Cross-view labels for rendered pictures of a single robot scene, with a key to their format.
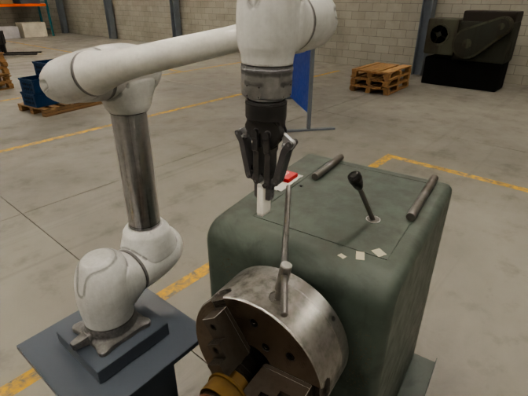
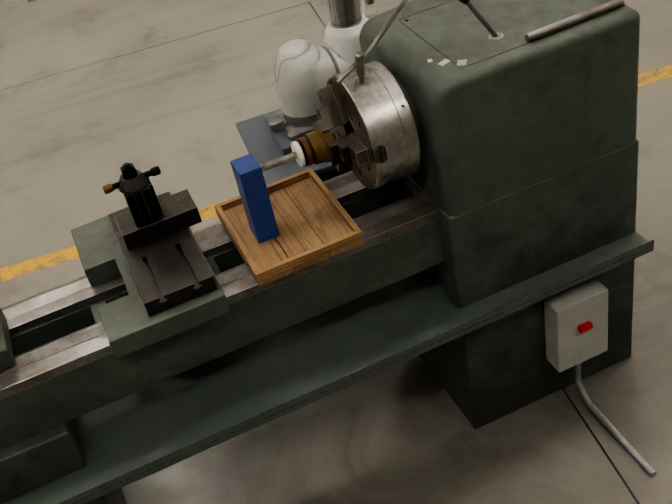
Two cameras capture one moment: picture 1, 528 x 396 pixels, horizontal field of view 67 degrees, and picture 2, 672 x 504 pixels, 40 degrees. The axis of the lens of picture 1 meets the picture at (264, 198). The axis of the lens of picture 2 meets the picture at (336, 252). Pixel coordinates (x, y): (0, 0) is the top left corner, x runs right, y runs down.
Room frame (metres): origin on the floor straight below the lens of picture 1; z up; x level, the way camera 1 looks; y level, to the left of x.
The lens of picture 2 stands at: (-1.08, -1.29, 2.38)
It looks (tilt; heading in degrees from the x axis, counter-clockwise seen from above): 39 degrees down; 42
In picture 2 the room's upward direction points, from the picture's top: 13 degrees counter-clockwise
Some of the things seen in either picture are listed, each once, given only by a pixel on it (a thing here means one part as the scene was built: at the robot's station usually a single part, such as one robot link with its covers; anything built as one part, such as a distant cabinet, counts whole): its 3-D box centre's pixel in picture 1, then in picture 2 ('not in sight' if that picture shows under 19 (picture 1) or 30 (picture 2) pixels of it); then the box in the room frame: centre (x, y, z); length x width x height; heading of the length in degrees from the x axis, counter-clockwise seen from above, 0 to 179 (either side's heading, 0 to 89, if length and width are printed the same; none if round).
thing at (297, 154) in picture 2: not in sight; (278, 161); (0.40, 0.14, 1.08); 0.13 x 0.07 x 0.07; 147
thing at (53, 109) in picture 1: (60, 83); not in sight; (7.04, 3.55, 0.39); 1.20 x 0.80 x 0.79; 147
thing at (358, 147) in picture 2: (284, 391); (355, 150); (0.50, -0.04, 1.09); 0.12 x 0.11 x 0.05; 57
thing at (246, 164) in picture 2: not in sight; (255, 199); (0.33, 0.18, 1.00); 0.08 x 0.06 x 0.23; 57
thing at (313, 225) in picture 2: not in sight; (286, 223); (0.38, 0.15, 0.89); 0.36 x 0.30 x 0.04; 57
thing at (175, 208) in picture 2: not in sight; (158, 219); (0.16, 0.39, 1.00); 0.20 x 0.10 x 0.05; 147
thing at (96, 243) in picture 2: not in sight; (145, 268); (0.07, 0.39, 0.90); 0.53 x 0.30 x 0.06; 57
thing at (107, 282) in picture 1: (105, 284); (301, 74); (0.96, 0.48, 0.97); 0.18 x 0.16 x 0.22; 150
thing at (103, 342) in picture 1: (105, 324); (301, 114); (0.93, 0.50, 0.83); 0.22 x 0.18 x 0.06; 141
